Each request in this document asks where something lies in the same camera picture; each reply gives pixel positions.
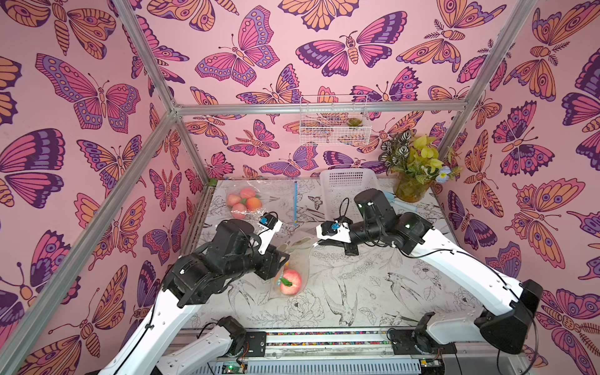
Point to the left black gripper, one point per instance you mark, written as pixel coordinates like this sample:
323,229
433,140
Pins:
270,264

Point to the pink peach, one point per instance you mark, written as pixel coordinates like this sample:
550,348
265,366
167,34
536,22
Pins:
291,282
247,192
233,199
239,211

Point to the orange-red peach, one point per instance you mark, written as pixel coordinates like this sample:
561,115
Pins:
253,204

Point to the clear blue-zipper zip-top bag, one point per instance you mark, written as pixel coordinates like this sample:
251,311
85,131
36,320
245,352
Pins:
276,195

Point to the clear green-zipper zip-top bag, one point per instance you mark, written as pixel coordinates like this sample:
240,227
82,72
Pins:
299,247

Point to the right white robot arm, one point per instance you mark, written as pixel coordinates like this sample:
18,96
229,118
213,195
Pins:
508,305

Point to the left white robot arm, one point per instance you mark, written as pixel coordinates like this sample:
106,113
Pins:
145,351

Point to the light blue scoop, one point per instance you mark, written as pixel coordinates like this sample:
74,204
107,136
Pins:
398,204

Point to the pink plastic basket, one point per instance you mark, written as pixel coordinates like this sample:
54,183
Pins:
339,188

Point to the potted artificial plant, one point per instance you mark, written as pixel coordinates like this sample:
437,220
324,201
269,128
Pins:
417,164

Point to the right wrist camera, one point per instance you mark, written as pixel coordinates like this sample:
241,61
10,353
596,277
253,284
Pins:
335,231

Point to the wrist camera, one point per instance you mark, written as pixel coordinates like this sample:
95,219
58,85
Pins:
270,224
335,231

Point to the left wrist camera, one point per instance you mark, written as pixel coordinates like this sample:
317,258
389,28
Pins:
270,224

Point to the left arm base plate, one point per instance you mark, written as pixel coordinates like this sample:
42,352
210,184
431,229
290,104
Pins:
252,344

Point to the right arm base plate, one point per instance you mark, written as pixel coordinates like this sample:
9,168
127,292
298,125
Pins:
406,341

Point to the white wire wall basket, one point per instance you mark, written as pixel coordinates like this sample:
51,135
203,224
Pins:
327,122

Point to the aluminium frame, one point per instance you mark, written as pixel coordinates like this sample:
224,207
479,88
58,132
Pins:
85,114

